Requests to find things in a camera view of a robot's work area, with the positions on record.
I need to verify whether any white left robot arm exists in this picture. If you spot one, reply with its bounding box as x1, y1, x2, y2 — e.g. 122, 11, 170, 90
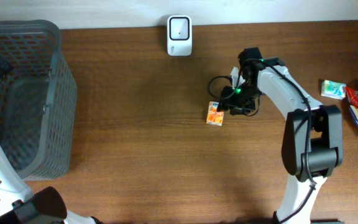
0, 146, 100, 224

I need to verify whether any orange Kleenex tissue pack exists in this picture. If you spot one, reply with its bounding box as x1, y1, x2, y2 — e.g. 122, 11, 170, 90
206, 101, 224, 126

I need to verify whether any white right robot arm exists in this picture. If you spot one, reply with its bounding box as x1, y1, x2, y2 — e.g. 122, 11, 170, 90
218, 47, 343, 224

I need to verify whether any white barcode scanner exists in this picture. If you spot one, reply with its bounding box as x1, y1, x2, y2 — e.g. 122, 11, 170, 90
167, 15, 193, 57

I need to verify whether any grey plastic basket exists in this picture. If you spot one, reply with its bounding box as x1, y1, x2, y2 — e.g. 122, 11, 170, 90
0, 20, 78, 180

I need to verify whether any green Kleenex tissue pack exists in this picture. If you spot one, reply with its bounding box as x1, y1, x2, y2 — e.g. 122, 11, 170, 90
321, 80, 346, 100

